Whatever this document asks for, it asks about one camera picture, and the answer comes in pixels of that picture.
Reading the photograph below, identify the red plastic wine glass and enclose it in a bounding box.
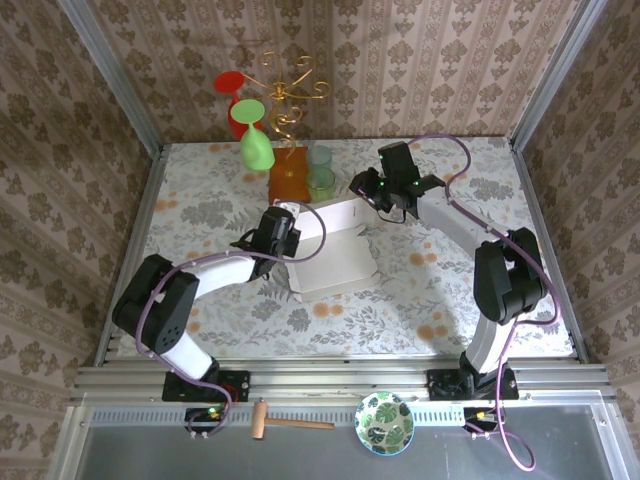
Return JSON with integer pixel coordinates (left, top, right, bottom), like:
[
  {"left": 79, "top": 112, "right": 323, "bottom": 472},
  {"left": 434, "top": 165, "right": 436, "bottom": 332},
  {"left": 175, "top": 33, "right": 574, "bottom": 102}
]
[{"left": 213, "top": 70, "right": 264, "bottom": 141}]

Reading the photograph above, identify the wooden mallet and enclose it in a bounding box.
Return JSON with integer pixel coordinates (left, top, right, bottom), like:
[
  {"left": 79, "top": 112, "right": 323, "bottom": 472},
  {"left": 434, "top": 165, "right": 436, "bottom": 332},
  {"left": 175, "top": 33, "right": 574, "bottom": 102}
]
[{"left": 250, "top": 399, "right": 335, "bottom": 441}]

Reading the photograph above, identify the leaf patterned bowl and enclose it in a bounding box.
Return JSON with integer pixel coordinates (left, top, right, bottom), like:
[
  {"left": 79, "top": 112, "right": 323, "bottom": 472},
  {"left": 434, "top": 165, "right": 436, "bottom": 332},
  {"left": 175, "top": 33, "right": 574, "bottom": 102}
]
[{"left": 354, "top": 391, "right": 416, "bottom": 456}]

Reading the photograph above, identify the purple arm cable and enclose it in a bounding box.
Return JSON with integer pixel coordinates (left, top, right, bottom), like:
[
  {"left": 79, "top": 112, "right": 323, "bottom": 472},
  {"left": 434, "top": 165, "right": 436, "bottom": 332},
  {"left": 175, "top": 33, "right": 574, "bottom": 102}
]
[
  {"left": 137, "top": 202, "right": 329, "bottom": 441},
  {"left": 407, "top": 134, "right": 561, "bottom": 474}
]

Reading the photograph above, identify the grey slotted cable duct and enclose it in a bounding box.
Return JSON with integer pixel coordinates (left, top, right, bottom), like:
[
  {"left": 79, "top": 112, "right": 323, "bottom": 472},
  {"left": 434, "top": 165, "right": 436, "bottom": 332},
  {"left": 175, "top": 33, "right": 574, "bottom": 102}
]
[{"left": 89, "top": 405, "right": 469, "bottom": 427}]

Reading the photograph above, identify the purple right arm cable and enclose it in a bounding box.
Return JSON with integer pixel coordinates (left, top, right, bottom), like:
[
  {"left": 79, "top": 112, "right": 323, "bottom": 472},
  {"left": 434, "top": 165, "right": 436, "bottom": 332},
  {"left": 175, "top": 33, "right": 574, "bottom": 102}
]
[{"left": 407, "top": 134, "right": 561, "bottom": 474}]

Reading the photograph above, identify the green translucent cup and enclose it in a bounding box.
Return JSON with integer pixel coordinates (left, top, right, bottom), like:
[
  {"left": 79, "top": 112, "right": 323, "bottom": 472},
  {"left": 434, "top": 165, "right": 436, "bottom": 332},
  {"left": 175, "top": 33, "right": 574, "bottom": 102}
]
[{"left": 305, "top": 167, "right": 337, "bottom": 204}]

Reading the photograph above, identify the small controller board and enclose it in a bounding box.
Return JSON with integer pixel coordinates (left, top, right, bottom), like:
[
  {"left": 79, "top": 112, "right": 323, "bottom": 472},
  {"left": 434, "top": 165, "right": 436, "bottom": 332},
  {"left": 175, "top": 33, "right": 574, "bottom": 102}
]
[
  {"left": 184, "top": 406, "right": 226, "bottom": 436},
  {"left": 462, "top": 407, "right": 501, "bottom": 434}
]

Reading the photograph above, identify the small left controller board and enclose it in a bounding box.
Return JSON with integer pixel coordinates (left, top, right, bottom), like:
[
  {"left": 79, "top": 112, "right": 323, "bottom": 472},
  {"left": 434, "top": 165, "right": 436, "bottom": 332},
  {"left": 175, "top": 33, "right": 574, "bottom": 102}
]
[{"left": 184, "top": 406, "right": 226, "bottom": 436}]

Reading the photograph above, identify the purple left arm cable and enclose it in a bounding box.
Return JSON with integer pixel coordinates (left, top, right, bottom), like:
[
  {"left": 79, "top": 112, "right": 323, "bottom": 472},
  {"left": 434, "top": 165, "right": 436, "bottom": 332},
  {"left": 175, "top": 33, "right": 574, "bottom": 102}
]
[{"left": 137, "top": 202, "right": 329, "bottom": 441}]

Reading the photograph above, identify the floral patterned table cover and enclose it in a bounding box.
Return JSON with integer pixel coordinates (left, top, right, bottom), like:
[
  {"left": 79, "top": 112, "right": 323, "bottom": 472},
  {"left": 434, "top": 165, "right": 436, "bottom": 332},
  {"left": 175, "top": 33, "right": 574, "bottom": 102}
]
[{"left": 117, "top": 135, "right": 574, "bottom": 359}]

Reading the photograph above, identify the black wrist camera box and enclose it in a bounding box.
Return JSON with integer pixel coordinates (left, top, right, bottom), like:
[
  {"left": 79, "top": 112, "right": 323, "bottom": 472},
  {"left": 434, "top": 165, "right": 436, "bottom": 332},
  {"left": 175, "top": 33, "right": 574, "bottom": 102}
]
[
  {"left": 378, "top": 141, "right": 422, "bottom": 194},
  {"left": 259, "top": 199, "right": 304, "bottom": 240}
]

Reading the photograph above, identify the gold wire rack orange base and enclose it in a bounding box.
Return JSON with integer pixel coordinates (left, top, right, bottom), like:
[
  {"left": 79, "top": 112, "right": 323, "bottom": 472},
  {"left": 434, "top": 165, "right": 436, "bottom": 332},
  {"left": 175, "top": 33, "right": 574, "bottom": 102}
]
[{"left": 257, "top": 49, "right": 334, "bottom": 205}]

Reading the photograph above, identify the grey metal sheet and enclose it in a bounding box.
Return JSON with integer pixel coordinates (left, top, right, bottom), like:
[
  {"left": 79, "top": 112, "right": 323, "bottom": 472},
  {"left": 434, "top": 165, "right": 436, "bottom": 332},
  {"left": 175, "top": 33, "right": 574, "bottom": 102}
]
[{"left": 74, "top": 404, "right": 616, "bottom": 480}]

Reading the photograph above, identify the green plastic wine glass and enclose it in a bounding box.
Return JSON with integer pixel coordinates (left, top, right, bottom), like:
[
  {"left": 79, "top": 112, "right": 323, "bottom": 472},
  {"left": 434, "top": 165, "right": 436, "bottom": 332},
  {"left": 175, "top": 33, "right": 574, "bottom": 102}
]
[{"left": 230, "top": 98, "right": 276, "bottom": 175}]

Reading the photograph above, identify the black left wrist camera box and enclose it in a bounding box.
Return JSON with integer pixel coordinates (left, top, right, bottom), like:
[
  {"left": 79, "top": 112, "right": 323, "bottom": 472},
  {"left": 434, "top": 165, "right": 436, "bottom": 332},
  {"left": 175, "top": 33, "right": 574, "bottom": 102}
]
[{"left": 259, "top": 199, "right": 304, "bottom": 240}]

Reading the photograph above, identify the aluminium frame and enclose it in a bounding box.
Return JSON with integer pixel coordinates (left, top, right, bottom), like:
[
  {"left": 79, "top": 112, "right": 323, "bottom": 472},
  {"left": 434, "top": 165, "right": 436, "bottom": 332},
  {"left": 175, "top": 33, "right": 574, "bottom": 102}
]
[{"left": 49, "top": 0, "right": 621, "bottom": 480}]

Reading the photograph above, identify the small right controller board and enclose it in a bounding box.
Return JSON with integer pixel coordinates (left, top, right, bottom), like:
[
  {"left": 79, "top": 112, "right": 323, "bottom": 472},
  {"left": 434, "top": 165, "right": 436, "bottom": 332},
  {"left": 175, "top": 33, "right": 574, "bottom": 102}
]
[{"left": 462, "top": 407, "right": 501, "bottom": 434}]

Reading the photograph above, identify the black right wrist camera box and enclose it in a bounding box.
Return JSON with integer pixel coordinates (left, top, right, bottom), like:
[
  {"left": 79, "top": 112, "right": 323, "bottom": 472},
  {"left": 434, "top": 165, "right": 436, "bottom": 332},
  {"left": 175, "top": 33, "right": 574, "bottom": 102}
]
[{"left": 378, "top": 141, "right": 422, "bottom": 194}]

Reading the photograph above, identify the white cloth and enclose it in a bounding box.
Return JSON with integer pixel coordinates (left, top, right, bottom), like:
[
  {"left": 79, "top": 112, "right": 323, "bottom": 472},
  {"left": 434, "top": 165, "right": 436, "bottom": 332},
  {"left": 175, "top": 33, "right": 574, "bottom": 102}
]
[{"left": 285, "top": 197, "right": 382, "bottom": 304}]

